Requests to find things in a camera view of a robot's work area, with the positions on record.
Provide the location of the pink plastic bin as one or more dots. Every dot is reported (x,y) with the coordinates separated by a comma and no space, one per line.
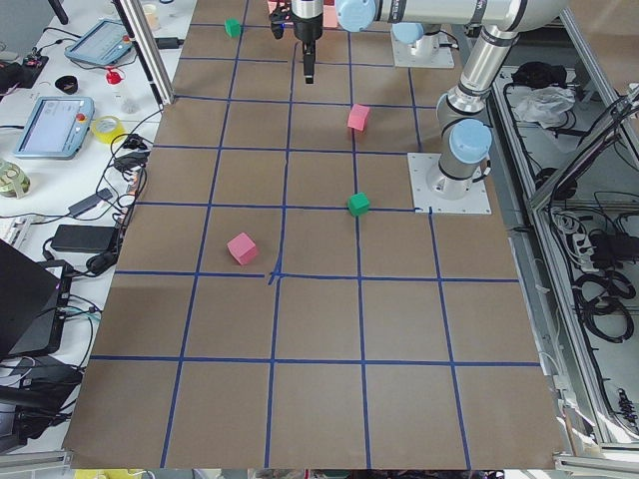
(329,15)

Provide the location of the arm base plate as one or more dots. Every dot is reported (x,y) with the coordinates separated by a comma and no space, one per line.
(435,193)
(443,59)

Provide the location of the pink foam cube far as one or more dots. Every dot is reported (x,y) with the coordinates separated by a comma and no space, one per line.
(358,117)

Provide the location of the yellow tape roll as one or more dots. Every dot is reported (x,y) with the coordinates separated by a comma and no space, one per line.
(108,129)

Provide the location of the pink foam cube near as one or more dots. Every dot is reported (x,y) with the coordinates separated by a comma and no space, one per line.
(243,249)

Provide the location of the green foam cube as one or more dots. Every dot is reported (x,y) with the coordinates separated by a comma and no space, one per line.
(233,27)
(358,204)

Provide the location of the white crumpled cloth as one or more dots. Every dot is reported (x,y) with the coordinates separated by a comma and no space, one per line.
(547,107)

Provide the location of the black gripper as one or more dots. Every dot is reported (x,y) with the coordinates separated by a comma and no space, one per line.
(306,25)

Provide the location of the aluminium frame post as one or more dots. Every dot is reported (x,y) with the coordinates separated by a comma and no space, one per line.
(132,15)

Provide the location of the pink foam cube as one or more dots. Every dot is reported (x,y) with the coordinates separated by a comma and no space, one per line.
(243,249)
(358,117)

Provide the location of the black small bowl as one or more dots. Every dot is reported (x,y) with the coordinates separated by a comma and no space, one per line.
(67,84)

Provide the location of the green foam cube far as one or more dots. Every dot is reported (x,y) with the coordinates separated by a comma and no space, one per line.
(233,27)

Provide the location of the black laptop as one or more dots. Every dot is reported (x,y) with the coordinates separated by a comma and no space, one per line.
(33,296)

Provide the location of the black power adapter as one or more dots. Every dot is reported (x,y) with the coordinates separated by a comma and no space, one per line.
(78,238)

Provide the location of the blue teach pendant lower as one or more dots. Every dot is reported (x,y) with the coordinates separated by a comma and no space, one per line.
(56,128)

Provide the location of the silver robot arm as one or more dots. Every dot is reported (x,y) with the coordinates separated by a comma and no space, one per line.
(465,140)
(417,38)

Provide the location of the green foam cube centre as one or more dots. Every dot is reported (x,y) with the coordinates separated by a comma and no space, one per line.
(358,204)

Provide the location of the blue teach pendant upper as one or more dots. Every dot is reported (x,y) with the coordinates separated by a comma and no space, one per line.
(103,45)

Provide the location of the blue teach pendant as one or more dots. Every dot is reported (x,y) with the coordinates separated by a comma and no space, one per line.
(103,45)
(56,128)

